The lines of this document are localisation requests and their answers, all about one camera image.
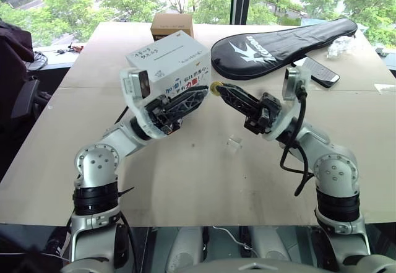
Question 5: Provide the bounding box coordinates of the black remote control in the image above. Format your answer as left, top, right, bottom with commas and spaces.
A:
300, 57, 341, 89

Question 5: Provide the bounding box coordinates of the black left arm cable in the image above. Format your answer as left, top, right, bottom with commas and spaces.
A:
113, 105, 144, 267

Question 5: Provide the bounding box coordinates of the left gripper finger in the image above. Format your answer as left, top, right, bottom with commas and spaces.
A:
163, 85, 210, 107
168, 90, 209, 123

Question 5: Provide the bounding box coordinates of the thin white cable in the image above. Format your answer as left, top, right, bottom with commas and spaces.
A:
212, 225, 252, 251

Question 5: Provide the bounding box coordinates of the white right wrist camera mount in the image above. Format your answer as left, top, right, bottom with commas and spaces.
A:
262, 66, 312, 141

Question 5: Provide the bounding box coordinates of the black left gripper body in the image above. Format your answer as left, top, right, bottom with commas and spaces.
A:
144, 95, 184, 136

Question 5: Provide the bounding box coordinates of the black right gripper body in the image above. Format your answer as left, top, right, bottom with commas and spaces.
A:
243, 92, 283, 136

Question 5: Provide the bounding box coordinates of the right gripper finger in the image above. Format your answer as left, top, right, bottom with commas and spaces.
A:
218, 90, 261, 118
220, 82, 264, 106

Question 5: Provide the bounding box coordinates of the crumpled clear plastic bag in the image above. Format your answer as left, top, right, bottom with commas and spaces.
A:
325, 35, 357, 59

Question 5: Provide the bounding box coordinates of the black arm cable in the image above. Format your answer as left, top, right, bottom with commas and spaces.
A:
279, 84, 316, 197
113, 105, 144, 267

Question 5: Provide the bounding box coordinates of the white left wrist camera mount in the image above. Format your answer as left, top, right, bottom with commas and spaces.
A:
119, 67, 183, 140

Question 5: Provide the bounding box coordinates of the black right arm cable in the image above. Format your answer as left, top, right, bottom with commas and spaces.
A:
279, 84, 316, 197

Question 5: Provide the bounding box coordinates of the silver robot torso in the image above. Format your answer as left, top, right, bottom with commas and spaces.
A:
60, 253, 396, 273

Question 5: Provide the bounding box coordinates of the black office chair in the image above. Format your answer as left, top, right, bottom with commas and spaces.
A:
0, 19, 51, 133

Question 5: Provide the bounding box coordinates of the small clutter on windowsill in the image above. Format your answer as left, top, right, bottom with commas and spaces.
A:
33, 41, 85, 69

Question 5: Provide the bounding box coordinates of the black racket cover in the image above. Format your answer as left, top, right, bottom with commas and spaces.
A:
210, 17, 358, 80

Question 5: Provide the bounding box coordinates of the white box with printed text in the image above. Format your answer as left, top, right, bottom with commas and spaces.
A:
125, 30, 213, 102

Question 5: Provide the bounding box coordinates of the brown cardboard box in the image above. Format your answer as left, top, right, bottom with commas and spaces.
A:
150, 14, 196, 43

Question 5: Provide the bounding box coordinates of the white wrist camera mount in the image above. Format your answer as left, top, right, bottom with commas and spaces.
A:
119, 67, 183, 140
262, 66, 312, 141

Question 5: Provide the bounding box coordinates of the small clear acrylic stand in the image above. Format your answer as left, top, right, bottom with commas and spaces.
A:
225, 134, 244, 150

